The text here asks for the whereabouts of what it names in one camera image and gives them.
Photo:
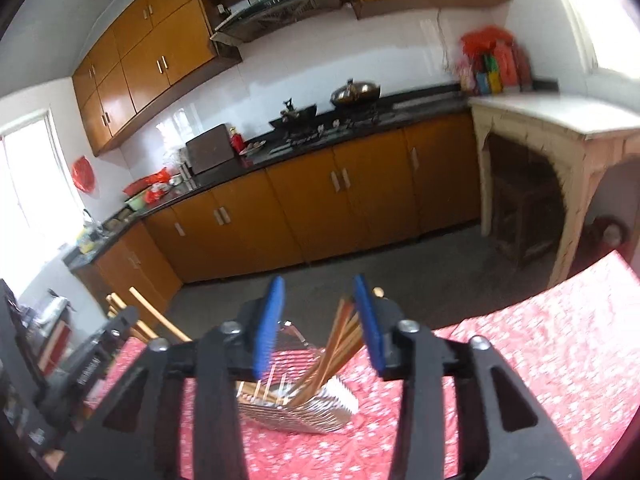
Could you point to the red plastic bag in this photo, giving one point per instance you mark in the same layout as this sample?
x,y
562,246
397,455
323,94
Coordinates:
x,y
485,37

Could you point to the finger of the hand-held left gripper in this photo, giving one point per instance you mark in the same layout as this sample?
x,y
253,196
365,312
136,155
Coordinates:
x,y
124,322

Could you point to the cream wooden table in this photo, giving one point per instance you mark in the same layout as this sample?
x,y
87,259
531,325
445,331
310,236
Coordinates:
x,y
550,115

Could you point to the bundle of wooden chopsticks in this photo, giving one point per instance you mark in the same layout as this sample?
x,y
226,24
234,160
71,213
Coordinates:
x,y
330,355

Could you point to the dark wooden stool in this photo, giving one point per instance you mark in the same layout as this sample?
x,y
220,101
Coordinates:
x,y
525,220

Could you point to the pink floral packet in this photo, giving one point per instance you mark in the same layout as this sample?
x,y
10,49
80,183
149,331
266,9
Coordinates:
x,y
466,77

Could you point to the small red bottle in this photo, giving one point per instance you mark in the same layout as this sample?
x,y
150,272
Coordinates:
x,y
236,139

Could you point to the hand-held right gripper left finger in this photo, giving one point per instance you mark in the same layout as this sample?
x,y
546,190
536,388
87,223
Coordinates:
x,y
267,330

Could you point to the black cooking pot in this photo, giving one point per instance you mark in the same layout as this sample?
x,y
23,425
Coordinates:
x,y
295,115

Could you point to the black gas stove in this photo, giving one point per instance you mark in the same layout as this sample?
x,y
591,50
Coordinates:
x,y
320,132

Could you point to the red bags on countertop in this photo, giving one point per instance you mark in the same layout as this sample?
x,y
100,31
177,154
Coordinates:
x,y
155,180

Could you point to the wooden chair back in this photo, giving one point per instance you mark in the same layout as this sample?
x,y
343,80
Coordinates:
x,y
155,312

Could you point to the wooden base cabinets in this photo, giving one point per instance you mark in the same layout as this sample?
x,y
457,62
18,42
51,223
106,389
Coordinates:
x,y
310,210

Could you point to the red floral tablecloth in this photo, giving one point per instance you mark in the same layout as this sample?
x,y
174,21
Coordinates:
x,y
500,360

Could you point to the wok with lid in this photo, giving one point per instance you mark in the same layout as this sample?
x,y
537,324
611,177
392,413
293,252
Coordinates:
x,y
355,92

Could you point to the dark round bin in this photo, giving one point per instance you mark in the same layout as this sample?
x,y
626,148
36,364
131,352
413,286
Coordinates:
x,y
612,235

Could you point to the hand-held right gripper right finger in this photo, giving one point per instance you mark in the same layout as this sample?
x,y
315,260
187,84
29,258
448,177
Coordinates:
x,y
370,330

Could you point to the colourful small boxes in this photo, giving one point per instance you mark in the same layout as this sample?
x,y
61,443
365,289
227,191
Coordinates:
x,y
487,77

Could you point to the wooden chopstick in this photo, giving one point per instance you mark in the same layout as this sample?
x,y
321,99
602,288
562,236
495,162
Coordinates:
x,y
114,301

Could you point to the black kitchen countertop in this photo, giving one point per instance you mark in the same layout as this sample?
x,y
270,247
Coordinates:
x,y
215,180

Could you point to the dark brown box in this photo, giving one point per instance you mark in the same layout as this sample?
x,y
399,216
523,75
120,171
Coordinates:
x,y
210,150

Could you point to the red wall ornament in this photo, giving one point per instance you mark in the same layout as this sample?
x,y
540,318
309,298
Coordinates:
x,y
84,175

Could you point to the bright window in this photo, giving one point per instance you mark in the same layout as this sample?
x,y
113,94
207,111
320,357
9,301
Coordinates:
x,y
25,200
620,10

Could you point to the cluttered side shelf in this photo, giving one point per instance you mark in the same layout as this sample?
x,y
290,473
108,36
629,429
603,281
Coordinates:
x,y
50,320

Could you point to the metal chopstick holder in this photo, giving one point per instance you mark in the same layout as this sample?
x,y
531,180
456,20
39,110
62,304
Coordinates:
x,y
320,410

